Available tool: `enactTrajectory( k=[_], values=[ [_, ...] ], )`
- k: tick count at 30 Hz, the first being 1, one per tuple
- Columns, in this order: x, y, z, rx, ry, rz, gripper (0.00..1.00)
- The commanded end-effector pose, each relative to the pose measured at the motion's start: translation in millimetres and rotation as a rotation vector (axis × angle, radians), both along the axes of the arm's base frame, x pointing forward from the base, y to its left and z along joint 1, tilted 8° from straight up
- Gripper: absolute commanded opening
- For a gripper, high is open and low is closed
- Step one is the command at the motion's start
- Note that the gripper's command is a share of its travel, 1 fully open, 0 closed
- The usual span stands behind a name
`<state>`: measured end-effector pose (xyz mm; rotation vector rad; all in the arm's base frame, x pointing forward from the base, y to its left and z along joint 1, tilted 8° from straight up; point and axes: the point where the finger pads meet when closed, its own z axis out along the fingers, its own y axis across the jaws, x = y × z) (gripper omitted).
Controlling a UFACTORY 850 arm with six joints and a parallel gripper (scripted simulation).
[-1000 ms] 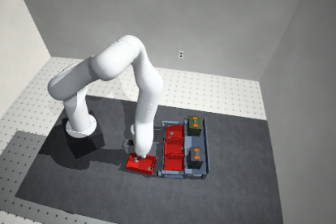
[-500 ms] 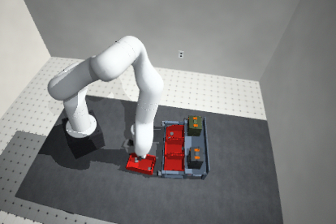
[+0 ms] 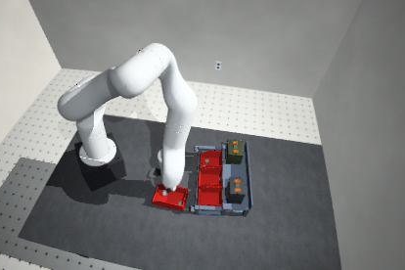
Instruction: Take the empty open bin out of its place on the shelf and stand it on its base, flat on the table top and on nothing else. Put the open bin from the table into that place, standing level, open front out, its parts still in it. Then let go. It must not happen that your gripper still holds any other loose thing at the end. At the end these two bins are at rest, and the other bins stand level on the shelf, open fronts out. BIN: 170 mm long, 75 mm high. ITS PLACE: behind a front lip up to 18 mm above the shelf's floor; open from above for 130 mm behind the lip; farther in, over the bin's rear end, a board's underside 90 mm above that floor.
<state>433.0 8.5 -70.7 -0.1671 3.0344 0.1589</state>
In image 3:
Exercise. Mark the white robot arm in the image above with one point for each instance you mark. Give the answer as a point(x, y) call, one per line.
point(131, 79)

